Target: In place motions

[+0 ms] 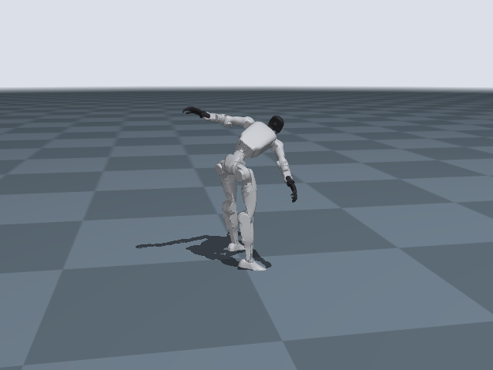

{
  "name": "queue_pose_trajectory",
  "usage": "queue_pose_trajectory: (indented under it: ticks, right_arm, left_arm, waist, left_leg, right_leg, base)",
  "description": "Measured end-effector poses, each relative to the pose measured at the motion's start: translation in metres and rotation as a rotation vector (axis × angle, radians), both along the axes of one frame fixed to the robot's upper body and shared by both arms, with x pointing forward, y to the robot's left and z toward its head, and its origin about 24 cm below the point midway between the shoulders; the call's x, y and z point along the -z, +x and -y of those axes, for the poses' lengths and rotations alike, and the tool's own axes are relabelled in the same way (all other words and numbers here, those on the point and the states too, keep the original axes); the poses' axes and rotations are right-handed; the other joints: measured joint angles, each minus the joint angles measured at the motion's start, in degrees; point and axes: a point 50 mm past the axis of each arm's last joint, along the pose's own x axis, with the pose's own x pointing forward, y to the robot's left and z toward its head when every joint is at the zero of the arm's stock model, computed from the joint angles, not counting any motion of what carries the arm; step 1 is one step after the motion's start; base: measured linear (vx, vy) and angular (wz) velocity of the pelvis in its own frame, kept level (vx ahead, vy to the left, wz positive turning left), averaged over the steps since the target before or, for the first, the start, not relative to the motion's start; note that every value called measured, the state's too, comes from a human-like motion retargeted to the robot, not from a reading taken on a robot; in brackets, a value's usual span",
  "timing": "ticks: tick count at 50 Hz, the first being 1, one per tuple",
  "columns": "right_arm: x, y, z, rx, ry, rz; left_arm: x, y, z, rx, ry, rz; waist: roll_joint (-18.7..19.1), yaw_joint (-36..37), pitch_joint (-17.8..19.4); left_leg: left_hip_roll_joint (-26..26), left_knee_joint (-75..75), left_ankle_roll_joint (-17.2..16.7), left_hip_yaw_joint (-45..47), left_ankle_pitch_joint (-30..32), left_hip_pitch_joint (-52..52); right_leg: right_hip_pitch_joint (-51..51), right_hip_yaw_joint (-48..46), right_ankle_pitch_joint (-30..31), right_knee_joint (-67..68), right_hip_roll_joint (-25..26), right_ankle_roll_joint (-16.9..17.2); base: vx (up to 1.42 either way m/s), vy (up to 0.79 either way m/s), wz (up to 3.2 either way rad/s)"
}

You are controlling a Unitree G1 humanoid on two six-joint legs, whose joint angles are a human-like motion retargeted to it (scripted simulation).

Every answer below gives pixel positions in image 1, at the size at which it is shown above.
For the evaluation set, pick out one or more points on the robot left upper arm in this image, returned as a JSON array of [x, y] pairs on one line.
[[239, 121]]

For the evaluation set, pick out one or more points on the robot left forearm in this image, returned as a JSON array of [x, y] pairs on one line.
[[218, 118]]

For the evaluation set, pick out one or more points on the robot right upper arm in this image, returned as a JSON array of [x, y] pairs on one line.
[[277, 147]]

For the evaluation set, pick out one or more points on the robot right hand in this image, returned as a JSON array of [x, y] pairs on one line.
[[290, 183]]

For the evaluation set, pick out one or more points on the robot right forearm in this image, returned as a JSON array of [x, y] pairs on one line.
[[285, 169]]

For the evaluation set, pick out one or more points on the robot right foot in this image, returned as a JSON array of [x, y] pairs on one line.
[[253, 266]]

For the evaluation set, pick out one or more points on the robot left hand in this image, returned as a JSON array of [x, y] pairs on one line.
[[197, 111]]

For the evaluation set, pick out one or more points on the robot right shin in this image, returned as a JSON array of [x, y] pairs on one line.
[[247, 235]]

